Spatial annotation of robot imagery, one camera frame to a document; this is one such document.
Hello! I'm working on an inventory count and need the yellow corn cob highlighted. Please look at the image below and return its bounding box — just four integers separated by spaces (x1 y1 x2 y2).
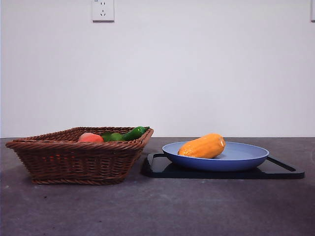
177 133 226 159

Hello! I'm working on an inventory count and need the blue round plate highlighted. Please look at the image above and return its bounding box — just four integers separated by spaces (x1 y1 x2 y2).
161 141 271 173

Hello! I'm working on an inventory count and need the brown wicker basket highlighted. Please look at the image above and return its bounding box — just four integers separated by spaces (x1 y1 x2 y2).
5 126 155 185

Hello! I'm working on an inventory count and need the green pepper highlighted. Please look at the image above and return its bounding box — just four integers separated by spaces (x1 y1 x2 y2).
122 126 151 142

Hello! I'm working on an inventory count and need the orange carrot with green leaves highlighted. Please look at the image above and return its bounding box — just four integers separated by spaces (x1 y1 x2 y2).
101 132 126 143

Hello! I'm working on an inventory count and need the pink peach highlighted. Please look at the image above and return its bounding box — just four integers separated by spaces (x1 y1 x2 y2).
78 132 105 144

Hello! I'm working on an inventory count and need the black rectangular tray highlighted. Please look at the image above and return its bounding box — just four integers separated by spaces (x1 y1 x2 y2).
141 152 306 180

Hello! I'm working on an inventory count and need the white wall socket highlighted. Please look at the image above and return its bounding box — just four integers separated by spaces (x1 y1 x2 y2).
92 0 115 24

